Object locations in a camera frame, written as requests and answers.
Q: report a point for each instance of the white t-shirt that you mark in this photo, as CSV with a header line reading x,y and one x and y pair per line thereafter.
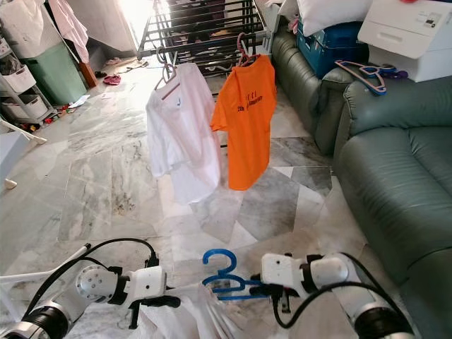
x,y
183,134

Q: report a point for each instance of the dark green leather sofa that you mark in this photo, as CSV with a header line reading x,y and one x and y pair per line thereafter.
x,y
395,169

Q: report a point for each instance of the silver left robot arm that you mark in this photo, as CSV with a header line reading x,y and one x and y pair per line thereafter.
x,y
95,282

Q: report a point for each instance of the small purple object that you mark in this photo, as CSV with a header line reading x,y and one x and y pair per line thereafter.
x,y
400,73

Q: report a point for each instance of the green storage bin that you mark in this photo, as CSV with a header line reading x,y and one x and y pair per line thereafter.
x,y
53,74

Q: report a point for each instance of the white pillow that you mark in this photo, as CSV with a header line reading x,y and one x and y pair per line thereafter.
x,y
332,14

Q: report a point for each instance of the pink slippers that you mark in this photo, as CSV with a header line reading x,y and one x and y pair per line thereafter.
x,y
111,79

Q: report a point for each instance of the black metal drying rack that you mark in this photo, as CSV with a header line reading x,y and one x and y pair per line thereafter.
x,y
198,28

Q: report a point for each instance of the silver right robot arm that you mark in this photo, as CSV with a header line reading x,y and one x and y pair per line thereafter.
x,y
332,272

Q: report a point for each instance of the pink hanging cloth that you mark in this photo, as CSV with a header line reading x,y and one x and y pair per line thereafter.
x,y
69,28

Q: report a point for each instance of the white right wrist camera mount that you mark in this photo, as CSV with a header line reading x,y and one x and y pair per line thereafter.
x,y
279,270

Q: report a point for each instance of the cream white garment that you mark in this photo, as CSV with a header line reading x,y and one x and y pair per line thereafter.
x,y
198,318

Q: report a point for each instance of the grey plastic drawer tower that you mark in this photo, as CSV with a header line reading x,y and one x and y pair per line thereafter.
x,y
21,85

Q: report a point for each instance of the blue plastic hanger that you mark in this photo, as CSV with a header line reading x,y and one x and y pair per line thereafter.
x,y
374,70
212,281

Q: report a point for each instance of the orange t-shirt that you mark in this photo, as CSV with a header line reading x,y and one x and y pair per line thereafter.
x,y
247,120

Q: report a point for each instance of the blue travel bag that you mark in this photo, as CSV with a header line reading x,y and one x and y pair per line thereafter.
x,y
332,49

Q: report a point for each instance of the pink plastic hanger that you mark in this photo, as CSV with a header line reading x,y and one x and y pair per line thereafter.
x,y
169,74
364,76
246,54

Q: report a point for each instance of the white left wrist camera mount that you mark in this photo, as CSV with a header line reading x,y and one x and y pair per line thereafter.
x,y
148,282

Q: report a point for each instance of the white floor paper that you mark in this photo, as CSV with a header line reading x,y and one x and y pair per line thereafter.
x,y
79,102

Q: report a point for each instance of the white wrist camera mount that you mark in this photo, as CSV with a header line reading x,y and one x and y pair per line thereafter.
x,y
148,282
279,270

